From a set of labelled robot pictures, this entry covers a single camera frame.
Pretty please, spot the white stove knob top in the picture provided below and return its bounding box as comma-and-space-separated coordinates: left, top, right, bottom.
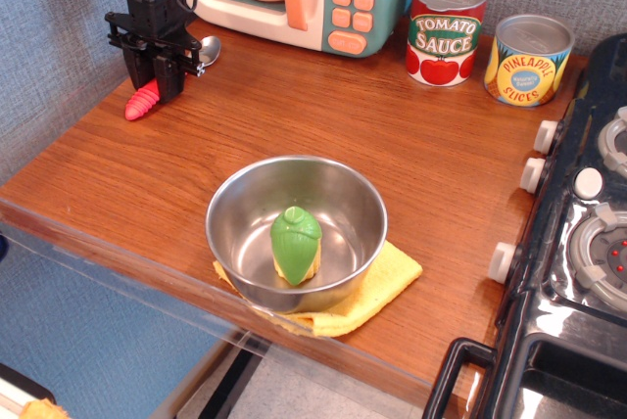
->
533, 120, 559, 155

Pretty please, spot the white stove knob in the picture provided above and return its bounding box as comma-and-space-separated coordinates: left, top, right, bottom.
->
488, 242, 517, 284
533, 120, 559, 155
519, 158, 546, 194

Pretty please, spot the pineapple slices can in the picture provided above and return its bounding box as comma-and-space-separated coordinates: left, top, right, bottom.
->
484, 14, 575, 108

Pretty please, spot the spoon with red handle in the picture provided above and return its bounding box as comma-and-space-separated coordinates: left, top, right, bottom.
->
124, 35, 221, 120

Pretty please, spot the yellow cloth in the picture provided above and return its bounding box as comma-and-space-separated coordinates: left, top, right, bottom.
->
212, 239, 424, 339

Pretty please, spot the stainless steel bowl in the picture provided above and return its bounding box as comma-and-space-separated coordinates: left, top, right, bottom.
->
205, 156, 388, 313

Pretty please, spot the white stove knob bottom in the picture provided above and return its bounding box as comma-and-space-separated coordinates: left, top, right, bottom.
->
488, 242, 517, 284

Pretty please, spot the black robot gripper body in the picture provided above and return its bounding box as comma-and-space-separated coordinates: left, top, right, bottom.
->
106, 0, 201, 74

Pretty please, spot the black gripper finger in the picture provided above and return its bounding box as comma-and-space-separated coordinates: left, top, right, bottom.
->
153, 55, 185, 104
122, 44, 155, 90

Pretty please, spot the black oven door handle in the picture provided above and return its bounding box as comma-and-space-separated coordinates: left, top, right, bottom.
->
422, 337, 496, 419

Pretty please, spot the white stove knob middle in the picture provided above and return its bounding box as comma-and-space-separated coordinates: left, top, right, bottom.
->
519, 158, 546, 194

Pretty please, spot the tomato sauce can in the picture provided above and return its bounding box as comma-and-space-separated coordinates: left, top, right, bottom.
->
406, 0, 487, 87

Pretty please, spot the green and yellow toy corn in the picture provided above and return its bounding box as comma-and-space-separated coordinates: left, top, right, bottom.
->
270, 206, 322, 286

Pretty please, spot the black toy stove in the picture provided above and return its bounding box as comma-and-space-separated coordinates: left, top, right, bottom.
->
469, 34, 626, 418

